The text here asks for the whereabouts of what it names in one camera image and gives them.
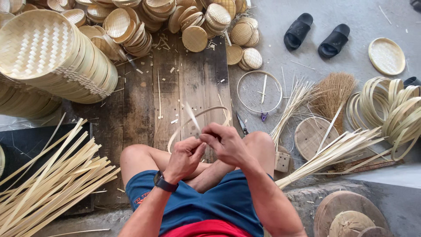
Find person's left hand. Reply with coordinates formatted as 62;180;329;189
163;136;208;185

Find person's right hand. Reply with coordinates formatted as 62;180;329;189
199;122;254;169

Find bent bamboo hoop strip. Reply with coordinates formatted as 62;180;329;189
167;105;233;154

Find thin bamboo binding sliver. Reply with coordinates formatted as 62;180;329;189
185;101;202;133

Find metal scissors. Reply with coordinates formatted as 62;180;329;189
236;111;249;136

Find person's right leg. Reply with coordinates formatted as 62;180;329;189
194;131;276;194

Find person's leg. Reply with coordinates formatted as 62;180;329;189
120;144;211;191
194;131;276;194

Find black smartwatch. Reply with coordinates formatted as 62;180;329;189
153;170;179;193

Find person's left leg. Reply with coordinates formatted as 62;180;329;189
120;144;211;191

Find blue shorts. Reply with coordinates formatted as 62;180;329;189
125;169;274;237

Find closed bamboo hoop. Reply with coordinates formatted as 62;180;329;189
236;70;283;114

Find short flat bamboo strip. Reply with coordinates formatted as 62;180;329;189
261;74;268;104

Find dark wooden plank board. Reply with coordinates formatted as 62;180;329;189
61;33;235;216

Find long thin bamboo splinter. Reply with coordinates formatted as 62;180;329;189
157;68;164;120

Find red shirt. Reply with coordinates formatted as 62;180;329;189
161;219;254;237

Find bundle of thin bamboo slivers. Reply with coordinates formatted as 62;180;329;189
269;77;324;149

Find round wooden disc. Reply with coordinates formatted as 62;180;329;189
294;117;340;161

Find tied bundle of bamboo strips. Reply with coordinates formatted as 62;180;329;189
275;127;393;190

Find straw broom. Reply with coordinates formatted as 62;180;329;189
309;72;358;172

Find large round wooden block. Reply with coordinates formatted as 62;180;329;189
313;190;391;237

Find loose pile of long bamboo strips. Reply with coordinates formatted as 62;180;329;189
0;113;121;237

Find heap of small woven trays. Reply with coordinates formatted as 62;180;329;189
0;0;264;72

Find black slipper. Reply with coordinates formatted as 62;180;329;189
318;23;351;59
284;13;314;51

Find patterned wooden stick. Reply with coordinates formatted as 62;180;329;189
326;159;396;178

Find small round wooden block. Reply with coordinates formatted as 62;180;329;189
328;211;376;237

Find black mat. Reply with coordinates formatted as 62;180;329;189
0;122;94;216

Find pile of bamboo hoops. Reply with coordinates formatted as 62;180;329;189
345;76;421;161

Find stack of large woven trays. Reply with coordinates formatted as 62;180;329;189
0;9;119;120

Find single woven bamboo tray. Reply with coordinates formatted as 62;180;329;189
368;37;406;76

